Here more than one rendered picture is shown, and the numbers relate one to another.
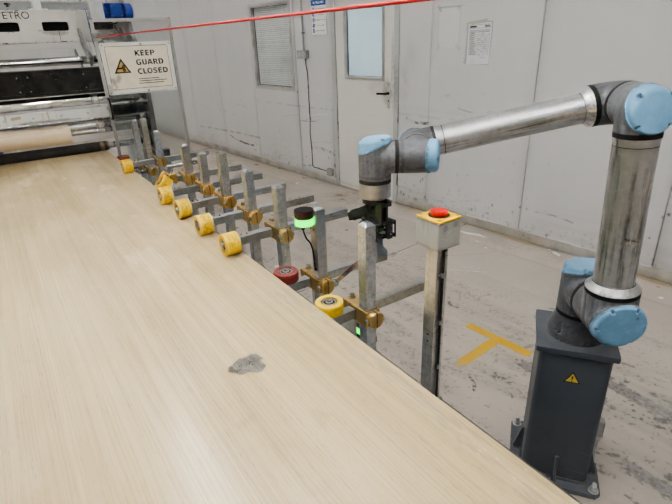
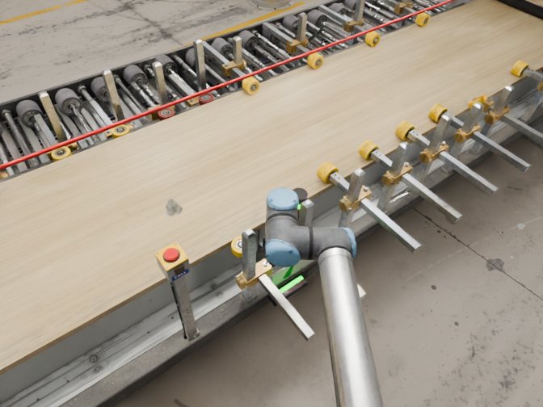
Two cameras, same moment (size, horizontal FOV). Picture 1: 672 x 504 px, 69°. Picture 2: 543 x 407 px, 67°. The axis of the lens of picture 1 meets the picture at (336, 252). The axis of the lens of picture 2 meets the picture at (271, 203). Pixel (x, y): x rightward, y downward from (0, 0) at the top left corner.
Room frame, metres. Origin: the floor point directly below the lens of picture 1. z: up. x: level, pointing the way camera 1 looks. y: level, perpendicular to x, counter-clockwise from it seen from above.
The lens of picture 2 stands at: (1.21, -0.88, 2.19)
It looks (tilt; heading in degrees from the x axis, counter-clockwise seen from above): 49 degrees down; 84
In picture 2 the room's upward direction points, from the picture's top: 3 degrees clockwise
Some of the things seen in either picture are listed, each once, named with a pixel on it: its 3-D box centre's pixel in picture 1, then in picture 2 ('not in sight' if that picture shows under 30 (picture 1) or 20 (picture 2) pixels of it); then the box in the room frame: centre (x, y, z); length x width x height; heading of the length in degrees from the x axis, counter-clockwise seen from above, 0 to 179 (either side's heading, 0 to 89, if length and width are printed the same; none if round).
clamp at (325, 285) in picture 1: (316, 280); not in sight; (1.45, 0.07, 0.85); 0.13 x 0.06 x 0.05; 34
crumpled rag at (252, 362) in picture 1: (246, 361); (173, 206); (0.92, 0.22, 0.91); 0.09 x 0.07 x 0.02; 102
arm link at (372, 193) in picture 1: (375, 189); not in sight; (1.32, -0.12, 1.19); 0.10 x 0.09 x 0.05; 124
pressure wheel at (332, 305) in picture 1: (329, 317); (242, 252); (1.20, 0.02, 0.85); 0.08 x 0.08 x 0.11
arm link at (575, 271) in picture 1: (585, 286); not in sight; (1.44, -0.83, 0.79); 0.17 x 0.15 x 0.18; 177
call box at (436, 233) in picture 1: (438, 231); (173, 262); (1.00, -0.23, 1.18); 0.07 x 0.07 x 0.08; 34
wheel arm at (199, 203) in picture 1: (236, 195); (447, 158); (2.12, 0.44, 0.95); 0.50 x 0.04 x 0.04; 124
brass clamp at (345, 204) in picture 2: (279, 231); (355, 199); (1.66, 0.20, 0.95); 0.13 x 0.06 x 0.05; 34
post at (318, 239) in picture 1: (320, 275); (301, 241); (1.43, 0.05, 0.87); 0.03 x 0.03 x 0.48; 34
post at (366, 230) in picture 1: (367, 300); (249, 271); (1.22, -0.08, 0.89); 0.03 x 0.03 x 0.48; 34
